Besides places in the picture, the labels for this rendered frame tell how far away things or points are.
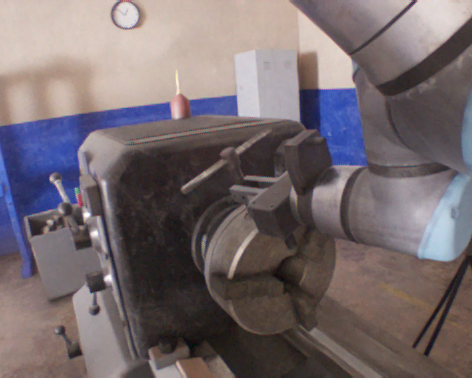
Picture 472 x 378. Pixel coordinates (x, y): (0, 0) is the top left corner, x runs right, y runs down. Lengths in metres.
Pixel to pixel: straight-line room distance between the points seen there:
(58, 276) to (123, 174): 2.23
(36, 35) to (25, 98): 0.65
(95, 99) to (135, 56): 0.65
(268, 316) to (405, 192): 0.40
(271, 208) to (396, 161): 0.17
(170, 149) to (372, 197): 0.44
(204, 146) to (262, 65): 3.46
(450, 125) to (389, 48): 0.05
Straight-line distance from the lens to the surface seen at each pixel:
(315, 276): 0.69
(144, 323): 0.80
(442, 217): 0.33
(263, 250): 0.59
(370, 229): 0.37
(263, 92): 4.12
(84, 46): 4.02
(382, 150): 0.33
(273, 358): 1.02
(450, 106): 0.19
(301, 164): 0.41
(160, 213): 0.71
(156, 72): 4.14
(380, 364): 0.85
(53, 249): 2.77
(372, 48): 0.18
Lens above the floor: 1.42
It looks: 16 degrees down
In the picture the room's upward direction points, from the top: 5 degrees counter-clockwise
